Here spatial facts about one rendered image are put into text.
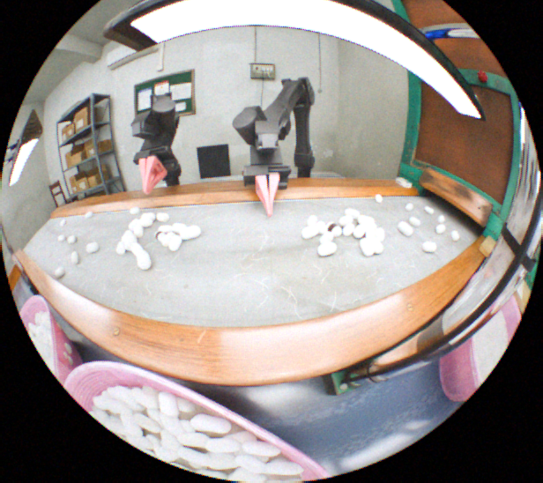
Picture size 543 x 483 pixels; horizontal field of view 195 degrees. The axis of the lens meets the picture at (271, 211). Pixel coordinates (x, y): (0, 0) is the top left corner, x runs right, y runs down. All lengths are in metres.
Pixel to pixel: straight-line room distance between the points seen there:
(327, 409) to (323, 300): 0.15
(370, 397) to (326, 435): 0.07
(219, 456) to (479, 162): 0.77
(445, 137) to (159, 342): 0.83
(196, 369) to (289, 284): 0.14
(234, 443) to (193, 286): 0.19
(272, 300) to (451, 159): 0.69
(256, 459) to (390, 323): 0.18
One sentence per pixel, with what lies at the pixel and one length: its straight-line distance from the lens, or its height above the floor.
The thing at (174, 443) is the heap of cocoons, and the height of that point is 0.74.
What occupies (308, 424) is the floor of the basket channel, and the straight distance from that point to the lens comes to 0.25.
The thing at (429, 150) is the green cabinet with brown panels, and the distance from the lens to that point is 0.75.
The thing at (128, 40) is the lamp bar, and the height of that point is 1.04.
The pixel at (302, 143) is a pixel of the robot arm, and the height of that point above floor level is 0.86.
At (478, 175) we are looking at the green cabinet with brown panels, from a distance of 0.67.
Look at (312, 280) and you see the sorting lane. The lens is 0.22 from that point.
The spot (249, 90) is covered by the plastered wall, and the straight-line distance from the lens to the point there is 2.33.
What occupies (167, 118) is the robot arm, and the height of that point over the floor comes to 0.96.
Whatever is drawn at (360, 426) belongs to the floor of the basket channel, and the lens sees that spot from 0.27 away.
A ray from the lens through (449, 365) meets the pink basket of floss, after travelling 0.33.
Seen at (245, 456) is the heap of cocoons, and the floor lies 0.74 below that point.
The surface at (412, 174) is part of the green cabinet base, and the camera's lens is 0.78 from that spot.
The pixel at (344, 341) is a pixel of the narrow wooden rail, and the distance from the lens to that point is 0.16.
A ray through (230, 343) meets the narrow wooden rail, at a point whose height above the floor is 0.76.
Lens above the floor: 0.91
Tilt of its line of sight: 29 degrees down
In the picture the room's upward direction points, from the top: straight up
